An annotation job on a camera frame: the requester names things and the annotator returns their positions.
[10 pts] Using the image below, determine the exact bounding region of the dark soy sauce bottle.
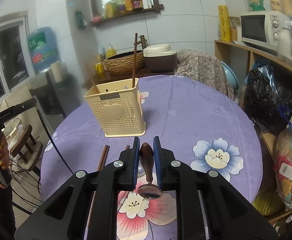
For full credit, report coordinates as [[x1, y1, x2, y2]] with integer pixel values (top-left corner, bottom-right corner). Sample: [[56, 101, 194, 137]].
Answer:
[[131, 0, 143, 10]]

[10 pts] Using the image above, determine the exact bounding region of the yellow mug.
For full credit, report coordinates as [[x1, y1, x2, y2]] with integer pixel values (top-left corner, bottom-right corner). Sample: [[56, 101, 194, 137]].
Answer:
[[95, 62, 105, 74]]

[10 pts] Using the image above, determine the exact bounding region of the woven brown basin sink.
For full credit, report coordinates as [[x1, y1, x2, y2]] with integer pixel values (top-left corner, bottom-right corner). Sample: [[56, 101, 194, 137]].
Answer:
[[103, 50, 145, 74]]

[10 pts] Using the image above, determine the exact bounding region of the water dispenser machine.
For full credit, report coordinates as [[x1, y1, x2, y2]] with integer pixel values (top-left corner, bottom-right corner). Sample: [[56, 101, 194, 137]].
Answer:
[[29, 68, 81, 132]]

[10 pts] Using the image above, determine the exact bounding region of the brown chopstick on table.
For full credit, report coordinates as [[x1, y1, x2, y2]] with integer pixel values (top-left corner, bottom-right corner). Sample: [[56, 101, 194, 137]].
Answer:
[[85, 144, 111, 233]]

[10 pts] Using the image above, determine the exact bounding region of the white microwave oven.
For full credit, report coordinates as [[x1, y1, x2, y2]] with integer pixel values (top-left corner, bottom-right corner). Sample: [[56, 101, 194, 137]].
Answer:
[[240, 11, 289, 51]]

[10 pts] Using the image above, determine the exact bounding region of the purple floral tablecloth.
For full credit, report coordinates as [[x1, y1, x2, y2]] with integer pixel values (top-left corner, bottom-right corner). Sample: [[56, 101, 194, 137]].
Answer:
[[40, 74, 264, 240]]

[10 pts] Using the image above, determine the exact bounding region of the yellow oil bottle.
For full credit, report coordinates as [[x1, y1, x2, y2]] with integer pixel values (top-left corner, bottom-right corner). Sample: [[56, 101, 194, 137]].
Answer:
[[105, 2, 113, 18]]

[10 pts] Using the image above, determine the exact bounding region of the brown white rice cooker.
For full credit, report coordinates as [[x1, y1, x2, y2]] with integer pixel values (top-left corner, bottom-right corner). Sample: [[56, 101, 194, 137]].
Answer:
[[143, 43, 178, 73]]

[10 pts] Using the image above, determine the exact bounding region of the light blue basin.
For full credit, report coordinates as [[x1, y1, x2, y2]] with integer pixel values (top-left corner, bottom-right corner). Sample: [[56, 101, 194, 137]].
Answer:
[[221, 61, 239, 90]]

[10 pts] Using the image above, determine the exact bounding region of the dark brown wooden chopstick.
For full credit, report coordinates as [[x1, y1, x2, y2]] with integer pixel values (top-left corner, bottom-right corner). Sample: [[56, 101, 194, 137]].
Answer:
[[132, 33, 138, 88]]

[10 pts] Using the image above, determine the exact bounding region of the reddish thin chopstick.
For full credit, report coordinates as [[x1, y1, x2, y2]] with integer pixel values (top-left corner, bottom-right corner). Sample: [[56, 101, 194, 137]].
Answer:
[[85, 63, 100, 94]]

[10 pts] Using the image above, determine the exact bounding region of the yellow soap dispenser bottle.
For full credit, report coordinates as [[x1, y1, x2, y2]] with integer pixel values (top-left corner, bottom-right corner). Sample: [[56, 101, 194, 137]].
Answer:
[[106, 43, 117, 59]]

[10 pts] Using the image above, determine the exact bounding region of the cream plastic utensil basket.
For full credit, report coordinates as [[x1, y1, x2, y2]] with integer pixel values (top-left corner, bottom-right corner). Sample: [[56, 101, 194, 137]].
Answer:
[[85, 78, 146, 138]]

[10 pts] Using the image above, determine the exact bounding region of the floral cloth covered chair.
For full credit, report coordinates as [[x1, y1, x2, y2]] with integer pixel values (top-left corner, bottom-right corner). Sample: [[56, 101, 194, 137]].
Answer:
[[174, 50, 234, 99]]

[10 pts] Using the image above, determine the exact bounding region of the light wooden shelf unit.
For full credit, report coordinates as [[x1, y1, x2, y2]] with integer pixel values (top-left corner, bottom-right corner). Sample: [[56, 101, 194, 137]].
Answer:
[[214, 40, 292, 154]]

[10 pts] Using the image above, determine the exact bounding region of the paper cup stack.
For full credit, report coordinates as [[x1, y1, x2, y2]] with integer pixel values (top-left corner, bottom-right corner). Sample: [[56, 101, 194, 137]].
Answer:
[[50, 61, 63, 83]]

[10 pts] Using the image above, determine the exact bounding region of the colorful packaged goods bag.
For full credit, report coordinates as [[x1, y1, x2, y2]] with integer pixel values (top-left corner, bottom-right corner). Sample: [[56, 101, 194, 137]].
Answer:
[[274, 123, 292, 209]]

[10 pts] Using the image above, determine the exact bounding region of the black garbage bag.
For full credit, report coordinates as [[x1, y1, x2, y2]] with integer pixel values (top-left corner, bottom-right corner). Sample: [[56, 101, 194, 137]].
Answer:
[[244, 64, 292, 134]]

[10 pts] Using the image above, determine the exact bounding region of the blue water jug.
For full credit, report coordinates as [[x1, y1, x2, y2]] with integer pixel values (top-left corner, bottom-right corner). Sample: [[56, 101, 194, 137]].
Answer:
[[28, 27, 60, 74]]

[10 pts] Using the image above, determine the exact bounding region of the tall yellow box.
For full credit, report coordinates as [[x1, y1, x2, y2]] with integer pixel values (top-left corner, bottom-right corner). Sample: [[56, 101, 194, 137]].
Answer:
[[218, 5, 231, 42]]

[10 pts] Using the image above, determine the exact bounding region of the small wooden stool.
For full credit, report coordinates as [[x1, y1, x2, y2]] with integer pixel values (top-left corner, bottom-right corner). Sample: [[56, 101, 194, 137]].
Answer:
[[10, 125, 36, 163]]

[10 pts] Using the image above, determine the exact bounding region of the dark wooden sink counter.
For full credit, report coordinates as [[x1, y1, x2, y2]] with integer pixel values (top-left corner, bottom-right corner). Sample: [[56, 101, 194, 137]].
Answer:
[[81, 67, 174, 90]]

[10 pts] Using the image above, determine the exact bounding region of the dark wooden wall shelf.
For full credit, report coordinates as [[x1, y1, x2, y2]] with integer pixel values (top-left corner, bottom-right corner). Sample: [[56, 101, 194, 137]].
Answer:
[[85, 0, 165, 27]]

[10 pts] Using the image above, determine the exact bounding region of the white kettle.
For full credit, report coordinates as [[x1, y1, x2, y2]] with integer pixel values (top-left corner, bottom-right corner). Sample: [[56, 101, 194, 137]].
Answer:
[[277, 15, 292, 66]]

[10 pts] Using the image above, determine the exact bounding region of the green hanging packet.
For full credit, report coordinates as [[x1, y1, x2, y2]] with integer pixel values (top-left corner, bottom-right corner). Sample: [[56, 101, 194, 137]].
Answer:
[[75, 10, 87, 29]]

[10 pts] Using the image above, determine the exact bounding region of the bronze faucet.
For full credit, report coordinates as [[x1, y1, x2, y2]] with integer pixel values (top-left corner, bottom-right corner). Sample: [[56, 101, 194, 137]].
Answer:
[[134, 35, 147, 49]]

